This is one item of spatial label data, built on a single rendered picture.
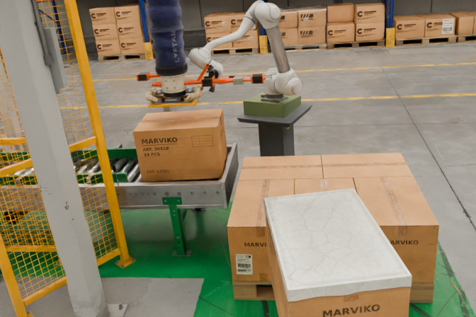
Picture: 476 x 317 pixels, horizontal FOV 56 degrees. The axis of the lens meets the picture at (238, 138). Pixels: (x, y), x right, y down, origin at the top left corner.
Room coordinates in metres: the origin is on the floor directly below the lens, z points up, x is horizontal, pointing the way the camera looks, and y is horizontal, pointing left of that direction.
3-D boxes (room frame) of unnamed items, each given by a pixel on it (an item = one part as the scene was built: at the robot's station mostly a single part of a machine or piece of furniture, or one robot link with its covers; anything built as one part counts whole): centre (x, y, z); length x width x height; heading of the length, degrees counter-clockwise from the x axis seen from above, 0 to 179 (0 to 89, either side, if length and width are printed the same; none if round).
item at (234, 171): (3.09, 0.08, 0.48); 0.70 x 0.03 x 0.15; 171
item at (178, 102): (3.06, 0.43, 1.12); 0.34 x 0.10 x 0.05; 82
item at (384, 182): (2.69, -0.55, 0.34); 1.20 x 1.00 x 0.40; 81
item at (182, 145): (3.15, 0.41, 0.75); 0.60 x 0.40 x 0.40; 85
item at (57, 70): (2.30, 0.95, 1.62); 0.20 x 0.05 x 0.30; 81
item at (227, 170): (3.09, 0.08, 0.58); 0.70 x 0.03 x 0.06; 171
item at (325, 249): (1.45, -0.30, 0.82); 0.60 x 0.40 x 0.40; 2
